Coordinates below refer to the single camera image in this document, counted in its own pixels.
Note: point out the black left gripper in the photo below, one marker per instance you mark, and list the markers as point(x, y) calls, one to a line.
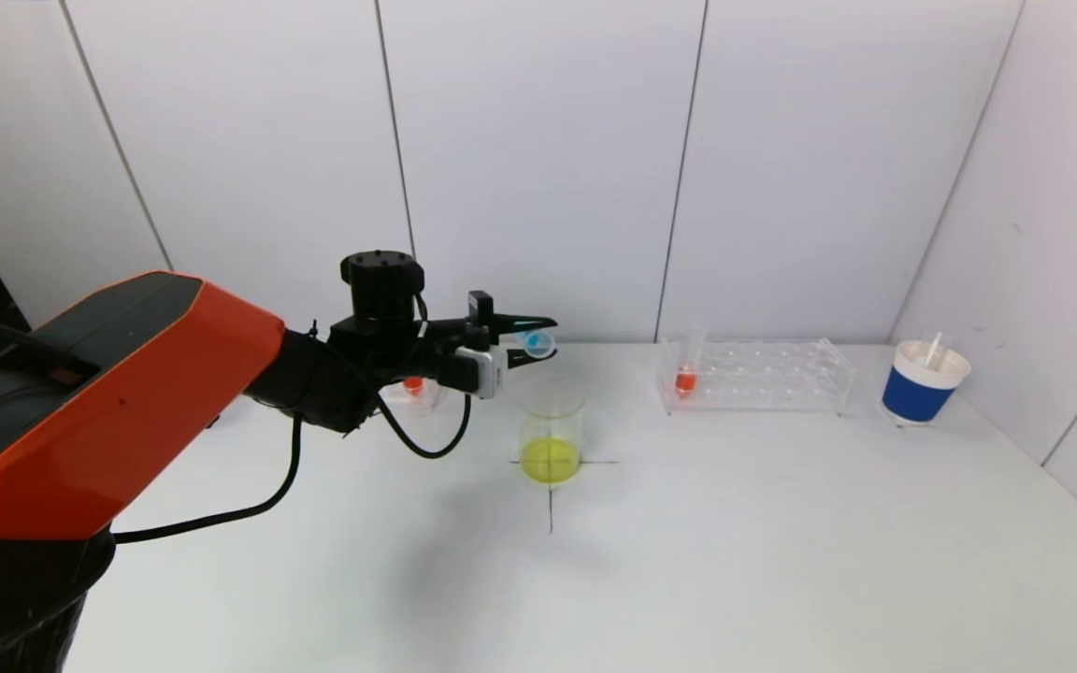
point(481, 329)

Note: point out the test tube with blue liquid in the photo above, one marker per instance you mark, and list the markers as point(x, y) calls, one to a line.
point(536, 344)

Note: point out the test tube with yellow liquid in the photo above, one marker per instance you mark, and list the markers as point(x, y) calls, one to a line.
point(934, 350)

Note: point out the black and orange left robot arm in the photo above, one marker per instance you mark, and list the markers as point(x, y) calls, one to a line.
point(108, 411)

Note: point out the clear glass beaker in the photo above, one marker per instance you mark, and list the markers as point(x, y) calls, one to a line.
point(551, 449)

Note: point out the clear acrylic test tube rack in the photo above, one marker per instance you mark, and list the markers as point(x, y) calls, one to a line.
point(763, 379)
point(426, 397)

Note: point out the test tube with red liquid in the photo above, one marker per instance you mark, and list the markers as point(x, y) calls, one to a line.
point(413, 384)
point(685, 381)

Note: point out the blue and white paper cup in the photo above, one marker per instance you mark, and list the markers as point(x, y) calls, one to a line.
point(917, 394)

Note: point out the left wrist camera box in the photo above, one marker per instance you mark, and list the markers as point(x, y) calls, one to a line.
point(484, 372)

